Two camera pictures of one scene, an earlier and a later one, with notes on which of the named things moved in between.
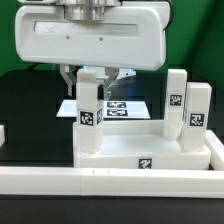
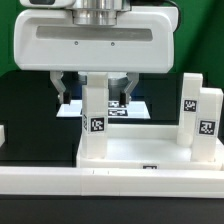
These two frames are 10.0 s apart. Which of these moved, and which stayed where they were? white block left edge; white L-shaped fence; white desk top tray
Moved: white desk top tray
Stayed: white L-shaped fence; white block left edge
